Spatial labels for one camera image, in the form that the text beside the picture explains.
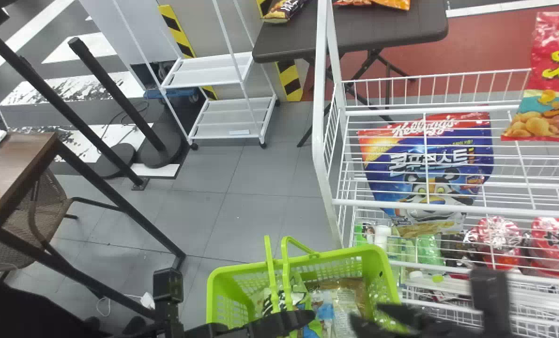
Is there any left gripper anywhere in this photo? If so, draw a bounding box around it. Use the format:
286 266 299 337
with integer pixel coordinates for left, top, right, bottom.
185 309 316 338

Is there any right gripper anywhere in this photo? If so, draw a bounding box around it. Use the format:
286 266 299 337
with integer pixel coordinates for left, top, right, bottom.
349 303 478 338

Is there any green basket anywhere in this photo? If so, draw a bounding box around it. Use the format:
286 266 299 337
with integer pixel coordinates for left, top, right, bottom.
206 236 403 338

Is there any green bottle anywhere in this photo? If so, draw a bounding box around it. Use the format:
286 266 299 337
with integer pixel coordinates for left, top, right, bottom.
415 234 445 268

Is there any white bottle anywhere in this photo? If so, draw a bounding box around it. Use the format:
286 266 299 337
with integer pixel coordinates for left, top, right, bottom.
373 225 392 250

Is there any yellow snack packet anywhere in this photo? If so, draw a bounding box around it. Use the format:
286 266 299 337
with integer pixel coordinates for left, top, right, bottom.
396 221 466 238

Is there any red noodle cup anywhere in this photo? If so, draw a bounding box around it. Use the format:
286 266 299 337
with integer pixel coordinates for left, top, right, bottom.
525 216 559 278
466 215 525 271

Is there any blue cereal bag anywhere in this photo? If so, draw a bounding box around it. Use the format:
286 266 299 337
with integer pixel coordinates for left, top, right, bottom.
358 112 495 222

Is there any white shelf trolley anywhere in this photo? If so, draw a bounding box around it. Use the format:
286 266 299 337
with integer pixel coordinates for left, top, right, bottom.
112 0 280 151

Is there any brown wicker chair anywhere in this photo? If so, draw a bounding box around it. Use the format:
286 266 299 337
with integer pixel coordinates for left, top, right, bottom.
0 168 79 283

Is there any black side table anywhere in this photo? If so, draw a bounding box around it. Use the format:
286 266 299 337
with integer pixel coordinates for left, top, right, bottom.
252 0 449 149

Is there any brown side table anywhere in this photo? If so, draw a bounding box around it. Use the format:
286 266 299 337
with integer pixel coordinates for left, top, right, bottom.
0 131 187 321

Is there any dark snack packet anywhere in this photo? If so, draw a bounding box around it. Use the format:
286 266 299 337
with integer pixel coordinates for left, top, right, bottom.
262 0 309 23

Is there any red snack packet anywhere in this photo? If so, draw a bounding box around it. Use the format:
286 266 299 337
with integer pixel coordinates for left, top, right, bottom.
501 11 559 143

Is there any orange snack packet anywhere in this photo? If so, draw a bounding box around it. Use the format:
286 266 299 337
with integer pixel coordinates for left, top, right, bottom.
333 0 411 11

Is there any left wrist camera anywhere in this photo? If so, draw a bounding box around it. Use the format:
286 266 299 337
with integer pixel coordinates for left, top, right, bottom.
153 268 184 330

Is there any white cable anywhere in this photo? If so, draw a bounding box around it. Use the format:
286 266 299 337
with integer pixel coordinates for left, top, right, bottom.
96 292 156 318

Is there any white wire rack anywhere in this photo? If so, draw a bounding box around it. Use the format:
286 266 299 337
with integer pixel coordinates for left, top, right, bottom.
311 0 559 338

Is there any yellow black striped post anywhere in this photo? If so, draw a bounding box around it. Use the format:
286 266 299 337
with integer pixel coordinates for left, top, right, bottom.
157 4 217 101
256 0 304 102

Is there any black post on round foot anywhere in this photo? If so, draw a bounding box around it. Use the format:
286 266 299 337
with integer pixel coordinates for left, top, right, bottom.
0 14 149 191
68 37 184 169

